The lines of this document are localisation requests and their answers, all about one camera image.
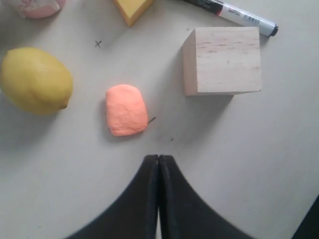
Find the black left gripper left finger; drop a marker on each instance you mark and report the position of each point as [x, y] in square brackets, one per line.
[134, 214]

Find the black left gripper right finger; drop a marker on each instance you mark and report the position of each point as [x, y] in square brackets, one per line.
[182, 212]

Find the pink round peach-like object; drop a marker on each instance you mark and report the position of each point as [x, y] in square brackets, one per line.
[126, 111]

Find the light wooden cube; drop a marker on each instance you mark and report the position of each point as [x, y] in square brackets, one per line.
[222, 61]

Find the yellow lemon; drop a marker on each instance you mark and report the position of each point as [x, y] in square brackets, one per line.
[35, 81]

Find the black and white marker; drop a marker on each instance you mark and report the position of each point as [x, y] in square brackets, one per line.
[237, 15]

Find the yellow cheese wedge toy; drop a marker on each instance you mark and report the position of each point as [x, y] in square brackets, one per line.
[131, 10]

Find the pink toy cake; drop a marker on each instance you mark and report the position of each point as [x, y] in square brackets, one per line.
[36, 9]

